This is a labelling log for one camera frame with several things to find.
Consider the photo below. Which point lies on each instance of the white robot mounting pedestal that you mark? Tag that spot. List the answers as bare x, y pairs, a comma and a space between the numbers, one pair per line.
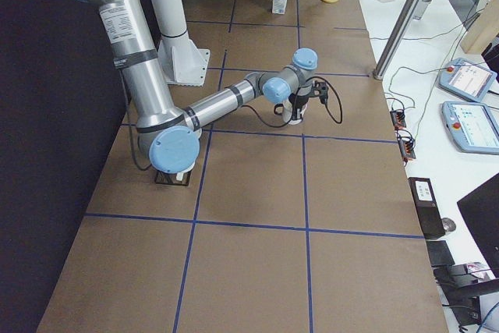
183, 63

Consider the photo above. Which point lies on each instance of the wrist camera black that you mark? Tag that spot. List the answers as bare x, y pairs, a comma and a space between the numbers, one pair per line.
320, 90

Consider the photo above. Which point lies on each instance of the black box with label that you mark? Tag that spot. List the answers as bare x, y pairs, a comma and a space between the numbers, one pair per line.
426, 208

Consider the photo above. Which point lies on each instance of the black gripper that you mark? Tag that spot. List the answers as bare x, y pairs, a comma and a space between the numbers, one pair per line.
299, 107

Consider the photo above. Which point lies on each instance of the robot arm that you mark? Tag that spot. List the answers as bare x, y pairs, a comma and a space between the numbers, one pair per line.
153, 50

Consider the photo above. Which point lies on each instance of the black monitor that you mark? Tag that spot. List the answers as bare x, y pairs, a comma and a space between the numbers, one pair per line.
479, 210

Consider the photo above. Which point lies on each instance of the white smiley face mug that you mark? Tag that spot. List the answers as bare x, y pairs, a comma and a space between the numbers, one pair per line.
285, 111

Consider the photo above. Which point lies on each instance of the aluminium frame post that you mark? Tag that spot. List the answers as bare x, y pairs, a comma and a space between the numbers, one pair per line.
395, 38

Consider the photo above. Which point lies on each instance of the teach pendant tablet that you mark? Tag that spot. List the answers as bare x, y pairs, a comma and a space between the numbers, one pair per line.
466, 79
471, 126

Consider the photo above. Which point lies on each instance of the near teach pendant tablet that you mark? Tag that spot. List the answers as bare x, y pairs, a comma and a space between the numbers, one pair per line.
471, 126

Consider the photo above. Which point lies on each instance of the far teach pendant tablet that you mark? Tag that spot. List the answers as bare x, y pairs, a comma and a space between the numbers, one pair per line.
466, 79

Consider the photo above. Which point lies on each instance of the black wire cup rack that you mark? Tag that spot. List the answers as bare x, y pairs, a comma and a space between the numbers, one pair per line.
172, 179

